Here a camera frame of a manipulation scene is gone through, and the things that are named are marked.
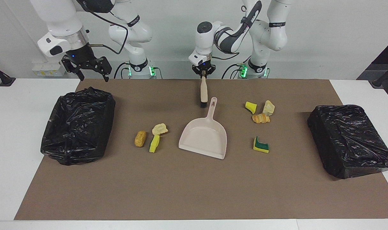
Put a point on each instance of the black clamp stand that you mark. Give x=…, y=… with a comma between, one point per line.
x=380, y=81
x=4, y=80

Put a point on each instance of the notched yellow green sponge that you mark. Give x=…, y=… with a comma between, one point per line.
x=260, y=147

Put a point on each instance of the pale crumbly bread piece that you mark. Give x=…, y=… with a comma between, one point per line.
x=160, y=129

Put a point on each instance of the yellow green sponge strip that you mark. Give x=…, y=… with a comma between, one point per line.
x=154, y=144

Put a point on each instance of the beige hand brush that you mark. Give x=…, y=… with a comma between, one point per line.
x=203, y=92

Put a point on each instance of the brown bread roll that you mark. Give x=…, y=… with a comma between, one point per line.
x=140, y=138

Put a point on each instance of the black bag lined bin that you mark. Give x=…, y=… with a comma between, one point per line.
x=76, y=127
x=350, y=140

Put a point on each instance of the orange croissant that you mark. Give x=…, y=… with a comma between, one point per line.
x=261, y=119

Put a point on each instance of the cream striped croissant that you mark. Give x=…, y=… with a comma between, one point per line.
x=268, y=108

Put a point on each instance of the yellow sponge wedge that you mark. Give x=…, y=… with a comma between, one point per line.
x=251, y=107

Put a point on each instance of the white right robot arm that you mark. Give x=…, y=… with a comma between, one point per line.
x=60, y=19

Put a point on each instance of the white wall socket box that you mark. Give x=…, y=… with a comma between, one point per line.
x=47, y=68

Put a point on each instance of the brown table mat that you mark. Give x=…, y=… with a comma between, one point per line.
x=194, y=188

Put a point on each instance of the beige plastic dustpan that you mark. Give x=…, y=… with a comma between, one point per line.
x=203, y=137

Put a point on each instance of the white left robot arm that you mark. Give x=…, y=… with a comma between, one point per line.
x=267, y=32

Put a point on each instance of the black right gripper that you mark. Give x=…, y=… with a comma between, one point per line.
x=82, y=56

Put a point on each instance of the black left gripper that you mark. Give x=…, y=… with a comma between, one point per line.
x=204, y=67

